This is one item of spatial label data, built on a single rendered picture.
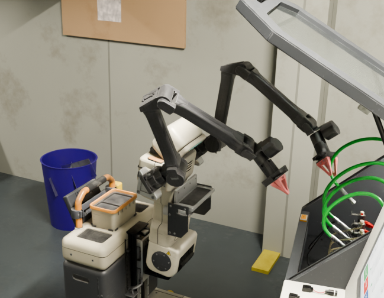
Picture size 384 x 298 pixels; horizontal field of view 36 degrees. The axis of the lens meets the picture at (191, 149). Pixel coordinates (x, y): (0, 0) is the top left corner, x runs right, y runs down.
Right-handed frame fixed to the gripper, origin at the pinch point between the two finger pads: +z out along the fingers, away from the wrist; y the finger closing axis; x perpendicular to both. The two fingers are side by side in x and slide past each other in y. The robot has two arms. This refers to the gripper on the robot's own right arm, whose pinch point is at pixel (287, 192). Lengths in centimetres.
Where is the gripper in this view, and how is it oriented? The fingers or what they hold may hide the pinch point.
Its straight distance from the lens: 234.4
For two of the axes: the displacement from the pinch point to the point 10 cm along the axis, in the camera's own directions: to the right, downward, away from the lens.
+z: 6.0, 8.0, -1.0
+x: 5.1, -2.8, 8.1
